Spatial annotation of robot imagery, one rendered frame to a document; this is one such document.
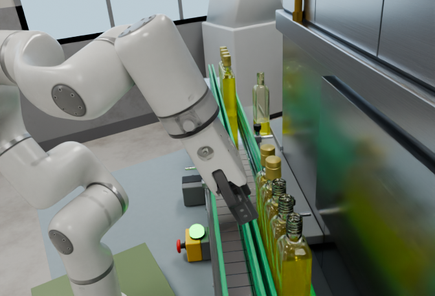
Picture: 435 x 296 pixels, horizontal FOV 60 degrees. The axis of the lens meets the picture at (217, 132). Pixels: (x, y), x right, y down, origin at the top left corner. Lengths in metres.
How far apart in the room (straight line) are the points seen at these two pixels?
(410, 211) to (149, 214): 0.99
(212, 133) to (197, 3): 3.51
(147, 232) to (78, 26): 2.56
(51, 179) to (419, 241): 0.62
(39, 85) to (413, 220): 0.50
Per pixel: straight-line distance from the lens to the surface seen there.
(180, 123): 0.44
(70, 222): 0.76
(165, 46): 0.42
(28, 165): 0.78
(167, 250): 1.23
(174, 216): 1.35
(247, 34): 3.41
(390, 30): 0.64
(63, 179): 0.78
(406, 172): 0.56
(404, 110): 0.56
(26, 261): 2.61
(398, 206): 0.60
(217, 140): 0.45
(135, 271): 1.06
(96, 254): 0.80
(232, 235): 1.05
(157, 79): 0.42
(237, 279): 0.94
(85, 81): 0.44
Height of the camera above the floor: 1.57
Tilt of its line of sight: 26 degrees down
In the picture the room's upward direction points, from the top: 5 degrees counter-clockwise
